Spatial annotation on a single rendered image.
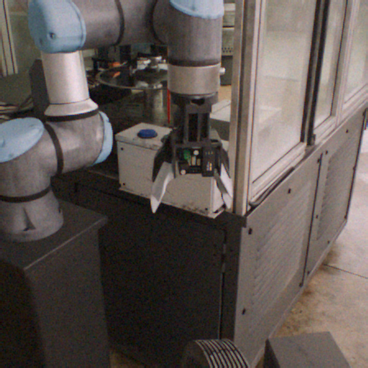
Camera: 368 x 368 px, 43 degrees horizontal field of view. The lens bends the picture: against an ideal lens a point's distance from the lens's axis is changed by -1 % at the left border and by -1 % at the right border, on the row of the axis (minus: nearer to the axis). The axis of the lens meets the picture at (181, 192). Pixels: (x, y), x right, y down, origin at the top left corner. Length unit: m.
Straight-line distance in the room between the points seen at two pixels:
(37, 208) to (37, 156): 0.11
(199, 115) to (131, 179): 0.55
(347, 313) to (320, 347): 1.63
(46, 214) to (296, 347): 0.72
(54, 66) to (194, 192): 0.41
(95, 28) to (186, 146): 0.20
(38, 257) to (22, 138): 0.24
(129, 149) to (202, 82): 0.52
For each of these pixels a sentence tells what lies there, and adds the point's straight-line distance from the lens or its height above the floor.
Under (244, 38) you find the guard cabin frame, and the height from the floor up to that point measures 1.14.
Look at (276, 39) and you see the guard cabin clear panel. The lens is 1.12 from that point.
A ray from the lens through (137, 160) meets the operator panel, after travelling 1.14.
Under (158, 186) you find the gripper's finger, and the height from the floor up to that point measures 0.96.
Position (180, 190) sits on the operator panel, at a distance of 1.09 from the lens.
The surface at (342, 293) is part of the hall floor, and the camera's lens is 2.15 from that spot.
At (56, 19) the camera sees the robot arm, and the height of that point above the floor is 1.22.
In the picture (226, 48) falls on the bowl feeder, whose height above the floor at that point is 0.93.
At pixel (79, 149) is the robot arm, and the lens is 1.03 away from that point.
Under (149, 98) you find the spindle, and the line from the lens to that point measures 1.51.
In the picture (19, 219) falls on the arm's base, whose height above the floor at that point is 0.80.
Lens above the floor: 1.29
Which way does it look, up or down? 27 degrees down
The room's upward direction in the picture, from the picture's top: straight up
